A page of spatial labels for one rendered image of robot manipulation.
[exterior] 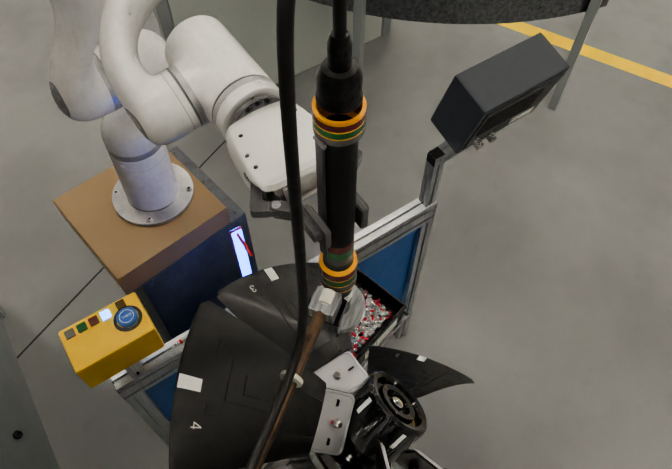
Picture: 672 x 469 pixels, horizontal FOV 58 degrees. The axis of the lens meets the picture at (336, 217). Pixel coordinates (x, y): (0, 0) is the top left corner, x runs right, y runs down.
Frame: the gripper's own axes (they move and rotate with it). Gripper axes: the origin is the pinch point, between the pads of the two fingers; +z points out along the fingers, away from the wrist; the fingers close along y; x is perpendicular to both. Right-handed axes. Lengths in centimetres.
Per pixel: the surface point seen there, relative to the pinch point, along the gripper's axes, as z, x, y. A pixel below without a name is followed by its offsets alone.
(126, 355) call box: -31, -62, 28
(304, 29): -179, -140, -102
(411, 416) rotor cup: 12.5, -43.8, -5.6
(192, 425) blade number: 1.5, -25.2, 22.1
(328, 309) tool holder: 3.6, -11.0, 3.4
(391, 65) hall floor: -157, -166, -141
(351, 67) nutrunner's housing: 0.9, 19.7, -0.8
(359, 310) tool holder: 2.4, -19.6, -1.9
